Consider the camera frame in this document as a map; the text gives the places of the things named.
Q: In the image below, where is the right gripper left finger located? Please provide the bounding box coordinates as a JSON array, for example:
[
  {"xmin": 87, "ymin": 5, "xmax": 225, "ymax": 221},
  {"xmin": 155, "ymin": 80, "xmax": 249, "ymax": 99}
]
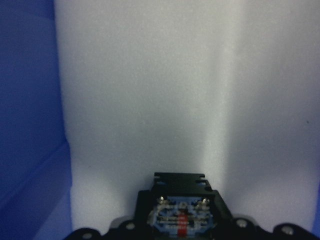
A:
[{"xmin": 65, "ymin": 190, "xmax": 154, "ymax": 240}]

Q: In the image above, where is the right blue plastic bin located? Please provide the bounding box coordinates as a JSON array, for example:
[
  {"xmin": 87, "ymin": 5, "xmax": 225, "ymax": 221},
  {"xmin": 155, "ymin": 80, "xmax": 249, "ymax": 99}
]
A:
[{"xmin": 0, "ymin": 0, "xmax": 72, "ymax": 240}]

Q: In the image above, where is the yellow push button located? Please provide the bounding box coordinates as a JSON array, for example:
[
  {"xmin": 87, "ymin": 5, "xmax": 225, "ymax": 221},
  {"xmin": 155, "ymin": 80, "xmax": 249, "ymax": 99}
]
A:
[{"xmin": 147, "ymin": 172, "xmax": 217, "ymax": 239}]

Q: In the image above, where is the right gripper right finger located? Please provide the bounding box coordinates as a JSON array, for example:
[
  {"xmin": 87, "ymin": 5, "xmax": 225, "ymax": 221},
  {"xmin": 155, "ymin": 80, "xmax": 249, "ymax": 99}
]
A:
[{"xmin": 212, "ymin": 191, "xmax": 319, "ymax": 240}]

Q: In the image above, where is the white foam liner right bin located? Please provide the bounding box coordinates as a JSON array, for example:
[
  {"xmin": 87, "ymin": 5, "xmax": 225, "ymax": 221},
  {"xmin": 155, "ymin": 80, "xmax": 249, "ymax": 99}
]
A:
[{"xmin": 54, "ymin": 0, "xmax": 320, "ymax": 233}]

